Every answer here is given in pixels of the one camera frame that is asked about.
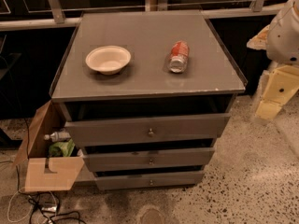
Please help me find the small power adapter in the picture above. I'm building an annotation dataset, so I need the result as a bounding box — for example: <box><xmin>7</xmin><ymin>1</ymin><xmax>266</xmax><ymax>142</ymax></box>
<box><xmin>41</xmin><ymin>204</ymin><xmax>58</xmax><ymax>213</ymax></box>

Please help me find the metal railing frame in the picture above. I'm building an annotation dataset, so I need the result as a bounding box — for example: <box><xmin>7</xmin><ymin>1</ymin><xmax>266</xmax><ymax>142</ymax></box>
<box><xmin>1</xmin><ymin>0</ymin><xmax>287</xmax><ymax>31</ymax></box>

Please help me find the clear plastic bottle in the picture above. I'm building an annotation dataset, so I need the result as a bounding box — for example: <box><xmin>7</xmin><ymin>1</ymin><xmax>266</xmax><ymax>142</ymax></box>
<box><xmin>44</xmin><ymin>131</ymin><xmax>71</xmax><ymax>142</ymax></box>

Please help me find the white cable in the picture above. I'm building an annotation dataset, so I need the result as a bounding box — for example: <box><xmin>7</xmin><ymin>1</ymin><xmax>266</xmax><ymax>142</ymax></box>
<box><xmin>7</xmin><ymin>189</ymin><xmax>60</xmax><ymax>224</ymax></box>

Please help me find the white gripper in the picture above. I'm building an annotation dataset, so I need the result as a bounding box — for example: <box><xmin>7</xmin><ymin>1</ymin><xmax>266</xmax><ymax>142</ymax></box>
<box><xmin>255</xmin><ymin>62</ymin><xmax>299</xmax><ymax>120</ymax></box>

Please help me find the green plastic bag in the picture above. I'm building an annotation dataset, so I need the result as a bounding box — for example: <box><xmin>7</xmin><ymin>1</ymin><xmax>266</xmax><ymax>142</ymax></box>
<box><xmin>49</xmin><ymin>139</ymin><xmax>75</xmax><ymax>157</ymax></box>

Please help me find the grey drawer cabinet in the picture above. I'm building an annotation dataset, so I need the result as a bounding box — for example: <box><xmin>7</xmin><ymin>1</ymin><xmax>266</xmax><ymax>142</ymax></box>
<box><xmin>51</xmin><ymin>10</ymin><xmax>246</xmax><ymax>181</ymax></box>

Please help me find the brown cardboard box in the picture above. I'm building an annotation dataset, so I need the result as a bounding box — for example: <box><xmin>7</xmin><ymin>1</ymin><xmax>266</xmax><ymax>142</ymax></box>
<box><xmin>13</xmin><ymin>101</ymin><xmax>84</xmax><ymax>192</ymax></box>

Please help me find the black cable bundle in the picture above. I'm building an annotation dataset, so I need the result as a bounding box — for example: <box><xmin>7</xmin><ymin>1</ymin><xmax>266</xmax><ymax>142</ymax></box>
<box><xmin>15</xmin><ymin>159</ymin><xmax>88</xmax><ymax>224</ymax></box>

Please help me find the white paper bowl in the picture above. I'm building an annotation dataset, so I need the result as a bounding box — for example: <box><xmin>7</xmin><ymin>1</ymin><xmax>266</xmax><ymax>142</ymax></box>
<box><xmin>85</xmin><ymin>46</ymin><xmax>131</xmax><ymax>76</ymax></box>

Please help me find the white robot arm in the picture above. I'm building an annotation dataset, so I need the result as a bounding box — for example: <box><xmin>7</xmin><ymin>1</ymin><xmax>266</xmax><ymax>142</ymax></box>
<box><xmin>247</xmin><ymin>0</ymin><xmax>299</xmax><ymax>120</ymax></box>

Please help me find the grey top drawer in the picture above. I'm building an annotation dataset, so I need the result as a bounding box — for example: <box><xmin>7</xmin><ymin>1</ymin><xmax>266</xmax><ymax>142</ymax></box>
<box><xmin>65</xmin><ymin>113</ymin><xmax>230</xmax><ymax>147</ymax></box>

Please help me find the grey bottom drawer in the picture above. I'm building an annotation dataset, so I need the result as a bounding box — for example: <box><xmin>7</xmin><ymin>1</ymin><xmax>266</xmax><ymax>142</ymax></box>
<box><xmin>95</xmin><ymin>170</ymin><xmax>204</xmax><ymax>190</ymax></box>

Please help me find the red soda can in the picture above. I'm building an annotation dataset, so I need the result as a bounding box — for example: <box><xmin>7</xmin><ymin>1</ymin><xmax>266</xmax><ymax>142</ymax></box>
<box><xmin>168</xmin><ymin>41</ymin><xmax>190</xmax><ymax>74</ymax></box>

